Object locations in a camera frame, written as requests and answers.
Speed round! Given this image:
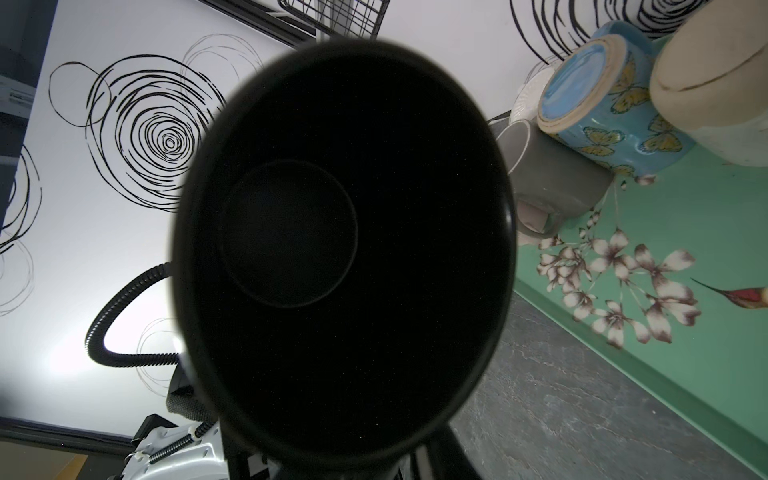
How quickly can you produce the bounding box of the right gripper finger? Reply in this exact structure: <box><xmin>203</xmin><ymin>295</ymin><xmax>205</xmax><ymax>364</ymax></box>
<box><xmin>425</xmin><ymin>424</ymin><xmax>481</xmax><ymax>480</ymax></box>

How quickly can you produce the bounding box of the black mug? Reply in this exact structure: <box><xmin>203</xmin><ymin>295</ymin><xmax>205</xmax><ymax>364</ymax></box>
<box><xmin>172</xmin><ymin>40</ymin><xmax>516</xmax><ymax>479</ymax></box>

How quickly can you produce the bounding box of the green floral tray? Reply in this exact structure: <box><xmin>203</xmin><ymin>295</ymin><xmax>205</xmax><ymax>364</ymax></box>
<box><xmin>516</xmin><ymin>146</ymin><xmax>767</xmax><ymax>476</ymax></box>

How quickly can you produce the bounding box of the grey brown mug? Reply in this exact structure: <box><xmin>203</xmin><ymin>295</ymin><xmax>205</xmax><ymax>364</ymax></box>
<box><xmin>496</xmin><ymin>119</ymin><xmax>614</xmax><ymax>239</ymax></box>

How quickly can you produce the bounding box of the white mug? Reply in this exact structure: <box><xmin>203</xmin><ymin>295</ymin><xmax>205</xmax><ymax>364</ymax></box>
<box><xmin>509</xmin><ymin>65</ymin><xmax>555</xmax><ymax>124</ymax></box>

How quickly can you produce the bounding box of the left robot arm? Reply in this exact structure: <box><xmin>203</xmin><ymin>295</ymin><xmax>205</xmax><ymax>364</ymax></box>
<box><xmin>84</xmin><ymin>262</ymin><xmax>214</xmax><ymax>465</ymax></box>

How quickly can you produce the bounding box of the blue mug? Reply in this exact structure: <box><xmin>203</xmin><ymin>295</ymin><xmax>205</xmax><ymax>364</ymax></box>
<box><xmin>537</xmin><ymin>21</ymin><xmax>695</xmax><ymax>177</ymax></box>

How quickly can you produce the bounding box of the speckled cream mug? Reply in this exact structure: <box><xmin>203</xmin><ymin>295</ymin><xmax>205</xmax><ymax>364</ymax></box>
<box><xmin>650</xmin><ymin>0</ymin><xmax>767</xmax><ymax>168</ymax></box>

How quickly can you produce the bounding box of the black wire basket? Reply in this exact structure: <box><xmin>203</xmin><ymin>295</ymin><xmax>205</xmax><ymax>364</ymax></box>
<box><xmin>278</xmin><ymin>0</ymin><xmax>390</xmax><ymax>39</ymax></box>

